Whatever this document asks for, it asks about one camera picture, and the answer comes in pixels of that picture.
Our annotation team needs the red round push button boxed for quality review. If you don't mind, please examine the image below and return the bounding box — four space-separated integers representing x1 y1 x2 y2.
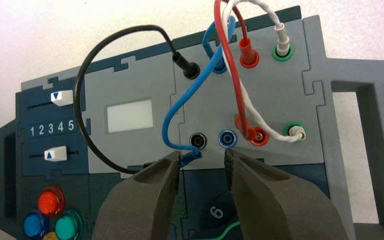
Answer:
37 185 66 218

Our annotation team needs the green rotary selector knob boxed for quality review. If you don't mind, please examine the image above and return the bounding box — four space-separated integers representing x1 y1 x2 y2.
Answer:
206 221 243 240

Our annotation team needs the white slider knob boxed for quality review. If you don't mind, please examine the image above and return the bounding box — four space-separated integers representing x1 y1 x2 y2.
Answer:
50 90 75 107
43 146 68 163

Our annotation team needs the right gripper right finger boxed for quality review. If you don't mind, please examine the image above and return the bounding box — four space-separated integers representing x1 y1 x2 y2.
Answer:
223 148 358 240

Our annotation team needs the green round push button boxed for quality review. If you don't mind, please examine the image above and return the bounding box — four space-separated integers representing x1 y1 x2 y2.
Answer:
54 209 84 240

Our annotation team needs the grey and teal control box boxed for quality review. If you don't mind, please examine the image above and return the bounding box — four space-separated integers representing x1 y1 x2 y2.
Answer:
0 4 384 240

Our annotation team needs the blue round push button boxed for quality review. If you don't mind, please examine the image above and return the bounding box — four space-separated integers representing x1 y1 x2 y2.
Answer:
22 210 50 240

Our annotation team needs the blue banana plug wire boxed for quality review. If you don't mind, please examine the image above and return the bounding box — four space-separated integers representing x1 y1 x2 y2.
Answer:
161 14 238 168

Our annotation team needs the white rectangular display window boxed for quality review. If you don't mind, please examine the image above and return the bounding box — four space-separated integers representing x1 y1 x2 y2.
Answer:
106 98 154 134

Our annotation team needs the white banana plug wire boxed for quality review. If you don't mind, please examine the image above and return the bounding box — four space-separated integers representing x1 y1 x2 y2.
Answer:
220 0 307 144

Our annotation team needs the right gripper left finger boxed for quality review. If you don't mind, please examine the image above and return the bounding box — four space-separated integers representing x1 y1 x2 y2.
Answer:
91 150 182 240

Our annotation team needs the red banana plug wire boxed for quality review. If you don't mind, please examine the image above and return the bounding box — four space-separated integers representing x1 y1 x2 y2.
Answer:
213 0 271 147

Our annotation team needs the black banana plug wire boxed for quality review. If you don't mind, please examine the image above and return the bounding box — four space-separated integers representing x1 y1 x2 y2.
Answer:
73 24 201 175

